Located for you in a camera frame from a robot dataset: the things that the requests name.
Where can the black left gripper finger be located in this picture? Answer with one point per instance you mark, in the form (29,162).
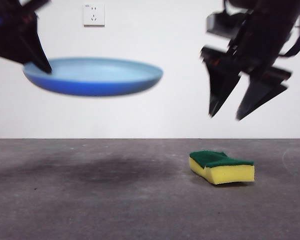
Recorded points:
(36,50)

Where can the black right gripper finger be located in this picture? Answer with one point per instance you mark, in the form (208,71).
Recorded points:
(220,85)
(260,97)

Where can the blue round plate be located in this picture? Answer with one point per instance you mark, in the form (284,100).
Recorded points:
(97,80)

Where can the yellow sponge with green pad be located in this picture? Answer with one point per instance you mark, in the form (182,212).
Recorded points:
(227,173)

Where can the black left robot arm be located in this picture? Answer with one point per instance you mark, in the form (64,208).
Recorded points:
(5,30)

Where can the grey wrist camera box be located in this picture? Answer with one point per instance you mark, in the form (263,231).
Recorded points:
(216,23)

